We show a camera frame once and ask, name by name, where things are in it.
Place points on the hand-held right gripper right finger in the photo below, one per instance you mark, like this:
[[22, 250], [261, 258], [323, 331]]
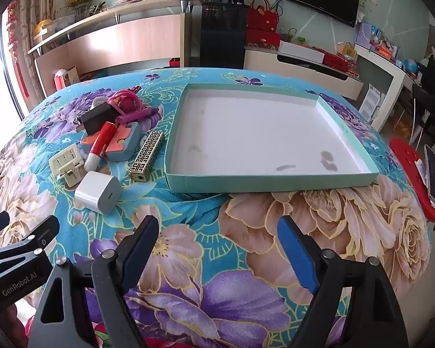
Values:
[[297, 257]]

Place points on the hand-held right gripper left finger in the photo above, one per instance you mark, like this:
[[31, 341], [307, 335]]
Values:
[[142, 253]]

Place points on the beige plug adapter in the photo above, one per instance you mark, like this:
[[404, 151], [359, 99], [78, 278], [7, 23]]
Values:
[[67, 159]]

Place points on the teal shallow cardboard box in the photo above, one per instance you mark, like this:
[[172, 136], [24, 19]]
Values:
[[257, 134]]

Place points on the black plug charger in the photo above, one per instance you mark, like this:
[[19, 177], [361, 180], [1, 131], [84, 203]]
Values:
[[98, 118]]

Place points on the pink toy watch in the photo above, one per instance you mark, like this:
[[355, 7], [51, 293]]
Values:
[[137, 115]]

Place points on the pink pup toy figure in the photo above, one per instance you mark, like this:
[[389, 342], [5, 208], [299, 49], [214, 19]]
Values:
[[125, 99]]

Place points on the floral blanket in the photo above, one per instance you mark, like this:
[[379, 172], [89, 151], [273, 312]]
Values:
[[239, 224]]

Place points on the white cube charger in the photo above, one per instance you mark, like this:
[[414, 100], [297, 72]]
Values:
[[96, 192]]

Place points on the gold patterned lighter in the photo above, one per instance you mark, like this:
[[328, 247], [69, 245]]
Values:
[[147, 152]]

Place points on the red white glue stick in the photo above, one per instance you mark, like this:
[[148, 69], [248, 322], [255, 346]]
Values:
[[101, 141]]

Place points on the blue orange plastic toy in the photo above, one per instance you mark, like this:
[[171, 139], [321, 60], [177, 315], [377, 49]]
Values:
[[125, 141]]

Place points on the white wristband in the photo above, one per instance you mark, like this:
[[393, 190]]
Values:
[[100, 101]]

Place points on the red plastic stool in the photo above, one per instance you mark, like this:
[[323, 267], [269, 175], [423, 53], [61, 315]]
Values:
[[406, 156]]

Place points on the smartphone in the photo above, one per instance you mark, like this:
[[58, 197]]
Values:
[[433, 174]]

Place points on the white slatted rack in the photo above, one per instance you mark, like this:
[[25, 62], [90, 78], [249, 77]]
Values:
[[371, 103]]

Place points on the red hanging knot ornament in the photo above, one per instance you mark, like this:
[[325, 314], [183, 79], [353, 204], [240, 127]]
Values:
[[16, 43]]

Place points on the small red box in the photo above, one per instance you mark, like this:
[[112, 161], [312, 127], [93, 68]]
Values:
[[175, 62]]

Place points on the white television cabinet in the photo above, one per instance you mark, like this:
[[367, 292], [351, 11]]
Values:
[[275, 63]]

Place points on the red flat boxes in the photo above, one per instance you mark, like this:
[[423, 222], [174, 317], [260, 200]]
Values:
[[339, 63]]

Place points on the yellow item on shelf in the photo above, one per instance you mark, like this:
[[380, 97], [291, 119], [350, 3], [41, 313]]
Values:
[[44, 29]]

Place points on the white flat box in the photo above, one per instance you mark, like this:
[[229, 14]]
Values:
[[299, 50]]

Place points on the white desk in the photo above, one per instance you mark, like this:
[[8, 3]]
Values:
[[388, 65]]

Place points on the yellow carton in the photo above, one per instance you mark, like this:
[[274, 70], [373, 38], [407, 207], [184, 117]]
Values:
[[347, 50]]

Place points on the clear plastic storage box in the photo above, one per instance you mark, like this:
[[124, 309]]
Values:
[[65, 22]]

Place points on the wooden desk with shelf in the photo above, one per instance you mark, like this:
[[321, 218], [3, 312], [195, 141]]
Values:
[[130, 40]]

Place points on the beige curtain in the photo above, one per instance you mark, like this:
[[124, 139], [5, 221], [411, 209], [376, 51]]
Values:
[[32, 7]]

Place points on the red gift box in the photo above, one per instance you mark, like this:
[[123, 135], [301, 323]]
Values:
[[263, 39]]

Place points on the dark cloth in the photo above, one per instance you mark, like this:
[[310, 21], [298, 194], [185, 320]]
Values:
[[433, 72]]

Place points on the black cabinet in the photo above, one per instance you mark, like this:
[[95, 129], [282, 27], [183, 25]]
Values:
[[223, 36]]

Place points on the yellow flowers in vase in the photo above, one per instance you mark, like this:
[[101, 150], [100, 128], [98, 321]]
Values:
[[81, 0]]

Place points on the red gift bag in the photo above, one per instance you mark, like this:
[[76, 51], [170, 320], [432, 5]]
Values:
[[273, 20], [255, 16]]

